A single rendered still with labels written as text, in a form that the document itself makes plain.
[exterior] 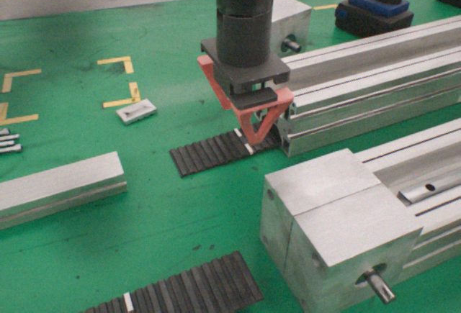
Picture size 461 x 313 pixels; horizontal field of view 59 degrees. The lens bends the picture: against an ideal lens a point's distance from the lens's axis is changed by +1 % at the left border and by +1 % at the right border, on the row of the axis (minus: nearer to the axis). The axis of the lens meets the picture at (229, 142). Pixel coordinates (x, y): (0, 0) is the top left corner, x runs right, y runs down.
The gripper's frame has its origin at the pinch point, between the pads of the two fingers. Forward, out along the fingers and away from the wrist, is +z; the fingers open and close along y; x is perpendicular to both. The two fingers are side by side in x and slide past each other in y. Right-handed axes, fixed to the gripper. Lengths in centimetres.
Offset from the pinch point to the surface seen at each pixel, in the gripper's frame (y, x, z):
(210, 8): 41.9, -12.8, 3.9
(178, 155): 1.4, 8.2, 4.1
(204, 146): 1.2, 4.6, 3.8
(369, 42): 3.6, -21.3, -4.3
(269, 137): -0.9, -3.8, 3.6
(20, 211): -1.7, 26.5, 2.5
